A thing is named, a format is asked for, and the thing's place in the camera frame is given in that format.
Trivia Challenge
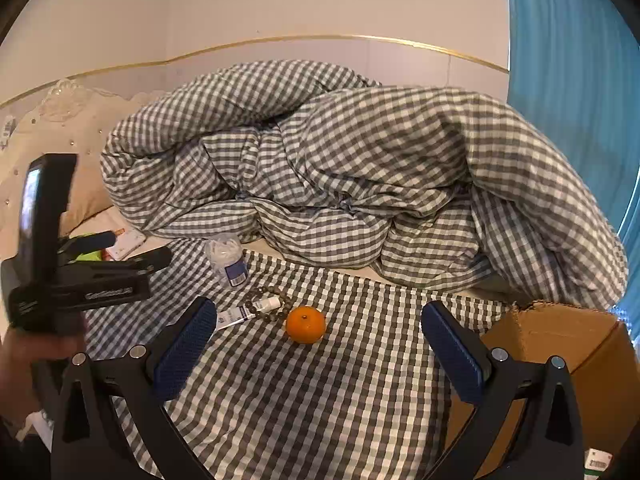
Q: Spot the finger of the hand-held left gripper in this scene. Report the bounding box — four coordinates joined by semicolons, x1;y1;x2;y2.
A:
99;248;173;277
58;231;116;257

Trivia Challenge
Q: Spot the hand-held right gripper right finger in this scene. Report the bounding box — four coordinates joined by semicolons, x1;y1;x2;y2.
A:
421;301;586;480

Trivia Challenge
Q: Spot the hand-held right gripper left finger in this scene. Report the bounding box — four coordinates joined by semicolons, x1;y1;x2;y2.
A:
50;296;218;480

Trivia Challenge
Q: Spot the white ointment tube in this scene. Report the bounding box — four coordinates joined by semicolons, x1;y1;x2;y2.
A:
215;296;281;332

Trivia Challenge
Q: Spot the clear cotton swab jar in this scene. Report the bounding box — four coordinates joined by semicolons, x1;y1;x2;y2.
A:
204;233;249;289

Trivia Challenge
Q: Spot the brown cardboard box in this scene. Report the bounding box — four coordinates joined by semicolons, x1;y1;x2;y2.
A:
445;300;635;480

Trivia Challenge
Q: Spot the brown bead bracelet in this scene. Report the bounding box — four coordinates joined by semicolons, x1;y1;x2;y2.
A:
240;285;297;319

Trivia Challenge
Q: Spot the orange mandarin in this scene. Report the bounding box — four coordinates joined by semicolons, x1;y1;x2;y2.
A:
285;306;327;345

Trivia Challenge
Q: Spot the green carton box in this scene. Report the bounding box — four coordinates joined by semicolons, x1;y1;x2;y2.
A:
584;449;614;475

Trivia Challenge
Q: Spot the person's left hand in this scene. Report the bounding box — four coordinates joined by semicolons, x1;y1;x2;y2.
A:
0;332;87;422

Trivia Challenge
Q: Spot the white power bank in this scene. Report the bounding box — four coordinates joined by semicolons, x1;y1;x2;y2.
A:
106;230;147;261

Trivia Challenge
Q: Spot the beige beaded pillow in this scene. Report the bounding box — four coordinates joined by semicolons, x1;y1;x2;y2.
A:
0;77;168;241

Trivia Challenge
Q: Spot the grey checked bed cloth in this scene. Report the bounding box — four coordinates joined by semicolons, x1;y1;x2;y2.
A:
82;237;506;480

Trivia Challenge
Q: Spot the grey checked duvet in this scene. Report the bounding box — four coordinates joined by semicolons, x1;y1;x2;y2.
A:
99;59;630;306

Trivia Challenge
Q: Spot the white headboard with gold trim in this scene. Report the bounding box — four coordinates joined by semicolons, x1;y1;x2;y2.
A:
0;35;512;111

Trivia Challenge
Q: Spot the blue curtain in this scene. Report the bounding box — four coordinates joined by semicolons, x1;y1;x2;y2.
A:
504;0;640;311

